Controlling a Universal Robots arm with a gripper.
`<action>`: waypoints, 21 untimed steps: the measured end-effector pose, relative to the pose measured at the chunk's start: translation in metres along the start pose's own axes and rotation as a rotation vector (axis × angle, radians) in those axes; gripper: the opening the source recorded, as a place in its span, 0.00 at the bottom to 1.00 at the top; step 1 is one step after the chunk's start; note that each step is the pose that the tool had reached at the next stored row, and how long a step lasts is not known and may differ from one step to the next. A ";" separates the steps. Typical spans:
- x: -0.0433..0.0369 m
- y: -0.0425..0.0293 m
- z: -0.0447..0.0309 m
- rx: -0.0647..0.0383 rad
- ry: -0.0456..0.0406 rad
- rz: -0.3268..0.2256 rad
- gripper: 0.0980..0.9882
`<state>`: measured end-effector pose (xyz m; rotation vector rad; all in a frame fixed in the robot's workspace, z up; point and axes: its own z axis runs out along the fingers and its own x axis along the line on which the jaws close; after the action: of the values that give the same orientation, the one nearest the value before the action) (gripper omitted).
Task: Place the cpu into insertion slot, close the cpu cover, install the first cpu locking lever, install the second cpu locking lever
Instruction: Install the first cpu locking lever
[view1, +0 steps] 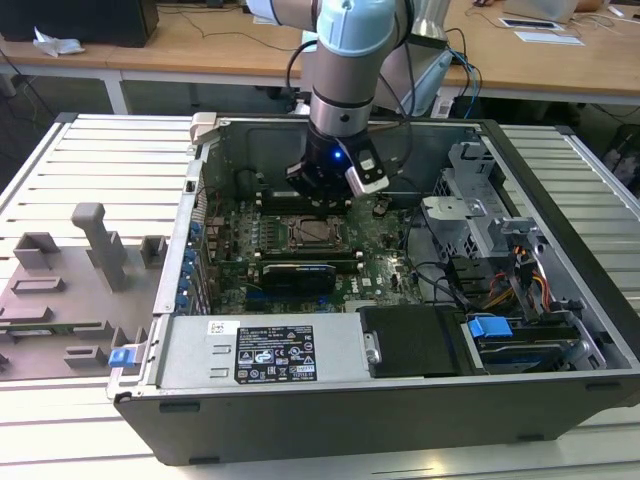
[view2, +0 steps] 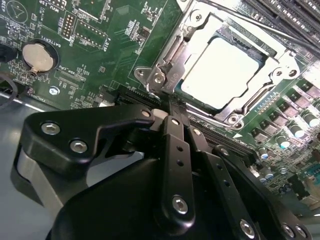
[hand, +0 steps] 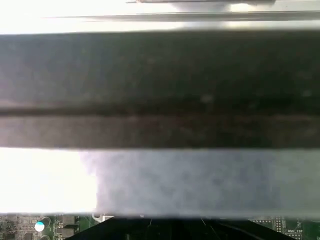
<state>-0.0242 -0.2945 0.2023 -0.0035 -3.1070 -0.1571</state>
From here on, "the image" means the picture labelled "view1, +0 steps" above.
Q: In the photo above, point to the CPU socket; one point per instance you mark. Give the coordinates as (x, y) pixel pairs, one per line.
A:
(286, 242)

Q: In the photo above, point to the black computer box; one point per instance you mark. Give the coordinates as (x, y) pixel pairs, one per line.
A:
(75, 22)

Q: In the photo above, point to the green RAM stick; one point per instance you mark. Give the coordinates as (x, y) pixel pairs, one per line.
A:
(50, 327)

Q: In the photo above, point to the black PC case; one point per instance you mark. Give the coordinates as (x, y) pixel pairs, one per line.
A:
(350, 430)

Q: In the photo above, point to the black hard disk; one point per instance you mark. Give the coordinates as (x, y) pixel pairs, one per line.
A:
(525, 357)

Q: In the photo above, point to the small white label box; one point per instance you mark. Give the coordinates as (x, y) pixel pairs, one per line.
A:
(443, 107)

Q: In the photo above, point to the crumpled white paper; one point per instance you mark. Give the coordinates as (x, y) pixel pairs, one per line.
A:
(57, 44)

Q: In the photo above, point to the coin battery holder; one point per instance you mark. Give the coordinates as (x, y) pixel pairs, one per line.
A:
(382, 206)

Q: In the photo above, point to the metal locking lever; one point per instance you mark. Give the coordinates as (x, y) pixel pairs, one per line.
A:
(320, 247)
(320, 218)

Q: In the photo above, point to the blue case latch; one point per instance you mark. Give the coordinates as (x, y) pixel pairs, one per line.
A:
(122, 359)

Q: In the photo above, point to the black plastic shroud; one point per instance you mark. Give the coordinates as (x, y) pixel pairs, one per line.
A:
(415, 340)

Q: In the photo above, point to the blue card retention clip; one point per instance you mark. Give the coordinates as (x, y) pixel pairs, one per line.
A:
(189, 260)
(186, 286)
(195, 232)
(182, 301)

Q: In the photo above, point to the white framed tablet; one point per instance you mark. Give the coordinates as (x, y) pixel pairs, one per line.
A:
(530, 24)

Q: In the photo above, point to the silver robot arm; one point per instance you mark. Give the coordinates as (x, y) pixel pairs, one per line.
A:
(345, 85)

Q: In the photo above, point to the wooden desk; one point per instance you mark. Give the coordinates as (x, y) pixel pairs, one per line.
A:
(210, 55)

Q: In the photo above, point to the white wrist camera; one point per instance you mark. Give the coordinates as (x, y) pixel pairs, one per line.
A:
(367, 175)

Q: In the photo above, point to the pale blue teach pendant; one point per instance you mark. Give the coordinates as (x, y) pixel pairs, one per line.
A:
(430, 82)

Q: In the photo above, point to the silver metal drive cage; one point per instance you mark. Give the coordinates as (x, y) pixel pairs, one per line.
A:
(450, 212)

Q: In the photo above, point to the black graphics card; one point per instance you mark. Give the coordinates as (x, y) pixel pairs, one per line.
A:
(300, 280)

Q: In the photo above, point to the green motherboard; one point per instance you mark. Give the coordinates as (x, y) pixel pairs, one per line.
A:
(380, 280)

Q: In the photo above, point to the white paper sheet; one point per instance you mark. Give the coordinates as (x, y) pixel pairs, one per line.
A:
(550, 38)

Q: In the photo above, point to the blue disk carrier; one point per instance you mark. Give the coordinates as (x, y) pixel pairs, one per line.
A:
(487, 327)

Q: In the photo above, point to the grey power supply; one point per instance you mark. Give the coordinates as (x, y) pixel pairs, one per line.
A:
(200, 350)

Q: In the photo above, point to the grey parts rack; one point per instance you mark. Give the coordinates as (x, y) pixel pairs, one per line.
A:
(75, 300)

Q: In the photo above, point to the beige box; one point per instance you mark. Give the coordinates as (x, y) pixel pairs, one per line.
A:
(540, 9)

